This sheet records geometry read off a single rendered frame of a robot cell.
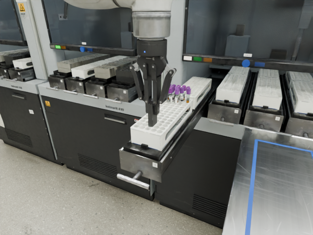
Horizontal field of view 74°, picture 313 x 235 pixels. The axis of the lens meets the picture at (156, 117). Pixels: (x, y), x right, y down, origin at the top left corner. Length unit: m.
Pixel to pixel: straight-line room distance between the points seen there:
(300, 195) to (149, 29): 0.47
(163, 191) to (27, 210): 0.91
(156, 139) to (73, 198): 1.18
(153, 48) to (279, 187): 0.42
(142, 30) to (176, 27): 0.52
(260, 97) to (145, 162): 0.56
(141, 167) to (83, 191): 1.12
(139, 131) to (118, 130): 0.66
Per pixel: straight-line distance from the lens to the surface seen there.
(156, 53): 0.51
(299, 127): 0.96
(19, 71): 1.73
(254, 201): 0.49
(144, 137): 0.59
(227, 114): 0.94
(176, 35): 1.02
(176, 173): 1.20
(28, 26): 1.67
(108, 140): 1.34
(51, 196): 1.75
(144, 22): 0.50
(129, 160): 0.62
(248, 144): 0.66
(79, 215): 1.56
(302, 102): 0.96
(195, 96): 0.84
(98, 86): 1.21
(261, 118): 0.94
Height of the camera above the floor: 1.16
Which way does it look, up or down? 26 degrees down
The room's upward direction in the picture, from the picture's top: straight up
